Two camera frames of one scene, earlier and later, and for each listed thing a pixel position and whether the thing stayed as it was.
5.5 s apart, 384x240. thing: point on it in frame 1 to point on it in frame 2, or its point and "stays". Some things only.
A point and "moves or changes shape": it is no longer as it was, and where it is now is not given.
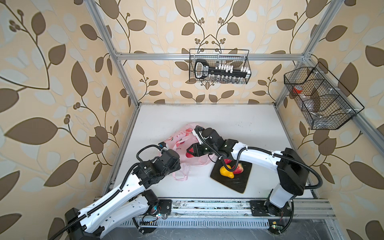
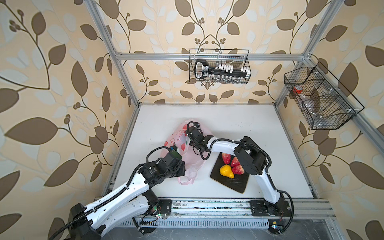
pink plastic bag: [179, 142] moves or changes shape
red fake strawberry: [239, 169] stays
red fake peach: [227, 161] stays
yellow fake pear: [225, 172] stays
